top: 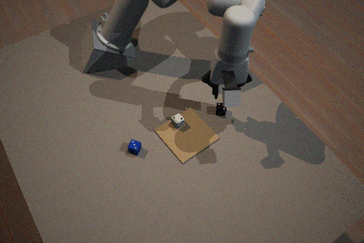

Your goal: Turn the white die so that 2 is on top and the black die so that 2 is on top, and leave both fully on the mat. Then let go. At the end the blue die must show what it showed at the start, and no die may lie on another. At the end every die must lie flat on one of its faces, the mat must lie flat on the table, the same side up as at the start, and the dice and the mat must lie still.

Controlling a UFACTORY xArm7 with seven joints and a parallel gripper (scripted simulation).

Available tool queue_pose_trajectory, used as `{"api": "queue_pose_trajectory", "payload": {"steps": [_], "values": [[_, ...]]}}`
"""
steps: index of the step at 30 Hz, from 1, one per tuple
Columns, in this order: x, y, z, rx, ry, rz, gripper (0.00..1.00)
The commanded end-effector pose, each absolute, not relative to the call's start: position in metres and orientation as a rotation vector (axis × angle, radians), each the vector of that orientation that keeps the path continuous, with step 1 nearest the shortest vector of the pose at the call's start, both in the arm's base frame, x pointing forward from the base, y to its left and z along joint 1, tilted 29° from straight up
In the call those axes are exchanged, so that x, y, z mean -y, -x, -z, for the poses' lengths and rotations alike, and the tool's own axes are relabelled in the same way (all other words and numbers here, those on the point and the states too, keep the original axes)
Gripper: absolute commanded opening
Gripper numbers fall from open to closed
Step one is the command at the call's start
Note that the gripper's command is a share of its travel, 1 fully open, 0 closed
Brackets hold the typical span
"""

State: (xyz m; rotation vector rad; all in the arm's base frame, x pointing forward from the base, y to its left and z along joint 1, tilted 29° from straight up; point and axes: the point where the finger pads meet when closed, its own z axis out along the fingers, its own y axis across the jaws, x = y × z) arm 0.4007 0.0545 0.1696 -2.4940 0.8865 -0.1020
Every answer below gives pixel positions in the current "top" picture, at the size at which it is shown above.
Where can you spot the tan mat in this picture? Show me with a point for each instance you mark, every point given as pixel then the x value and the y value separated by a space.
pixel 189 139

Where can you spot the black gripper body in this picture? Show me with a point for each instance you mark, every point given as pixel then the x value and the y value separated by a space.
pixel 217 65

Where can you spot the black die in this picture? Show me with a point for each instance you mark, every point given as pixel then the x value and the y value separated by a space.
pixel 220 109

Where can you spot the blue die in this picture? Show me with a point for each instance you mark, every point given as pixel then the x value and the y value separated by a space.
pixel 134 147

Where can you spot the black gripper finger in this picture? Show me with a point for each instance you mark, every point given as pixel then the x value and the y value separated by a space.
pixel 249 79
pixel 206 79

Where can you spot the white die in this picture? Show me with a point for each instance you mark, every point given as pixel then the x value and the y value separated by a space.
pixel 177 120

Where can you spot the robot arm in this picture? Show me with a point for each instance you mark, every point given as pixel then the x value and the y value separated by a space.
pixel 234 45

